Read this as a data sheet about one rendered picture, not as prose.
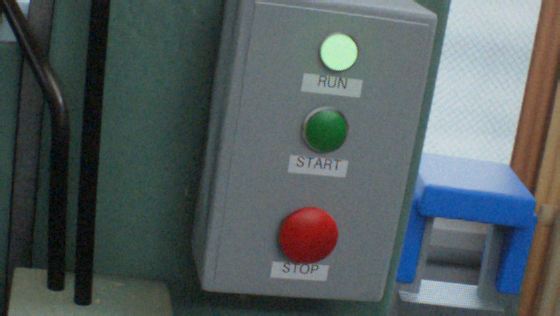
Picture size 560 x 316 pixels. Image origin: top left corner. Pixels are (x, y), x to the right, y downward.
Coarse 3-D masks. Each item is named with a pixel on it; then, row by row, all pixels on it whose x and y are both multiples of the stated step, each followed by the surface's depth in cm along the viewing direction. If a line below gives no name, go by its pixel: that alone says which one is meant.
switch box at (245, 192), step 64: (256, 0) 49; (320, 0) 49; (384, 0) 52; (256, 64) 49; (320, 64) 50; (384, 64) 51; (256, 128) 50; (384, 128) 52; (256, 192) 52; (320, 192) 52; (384, 192) 53; (256, 256) 53; (384, 256) 54
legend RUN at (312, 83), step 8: (304, 80) 50; (312, 80) 50; (320, 80) 50; (328, 80) 50; (336, 80) 50; (344, 80) 50; (352, 80) 51; (360, 80) 51; (304, 88) 50; (312, 88) 50; (320, 88) 50; (328, 88) 50; (336, 88) 51; (344, 88) 51; (352, 88) 51; (360, 88) 51; (352, 96) 51
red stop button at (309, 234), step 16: (304, 208) 52; (320, 208) 52; (288, 224) 51; (304, 224) 51; (320, 224) 52; (288, 240) 52; (304, 240) 52; (320, 240) 52; (336, 240) 52; (288, 256) 52; (304, 256) 52; (320, 256) 52
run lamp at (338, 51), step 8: (336, 32) 49; (344, 32) 49; (328, 40) 49; (336, 40) 49; (344, 40) 49; (352, 40) 50; (320, 48) 50; (328, 48) 49; (336, 48) 49; (344, 48) 49; (352, 48) 49; (320, 56) 50; (328, 56) 49; (336, 56) 49; (344, 56) 49; (352, 56) 50; (328, 64) 50; (336, 64) 49; (344, 64) 50; (352, 64) 50
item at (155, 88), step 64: (64, 0) 53; (128, 0) 53; (192, 0) 54; (448, 0) 57; (64, 64) 54; (128, 64) 55; (192, 64) 55; (128, 128) 56; (192, 128) 56; (128, 192) 57; (192, 192) 57; (128, 256) 58; (192, 256) 59
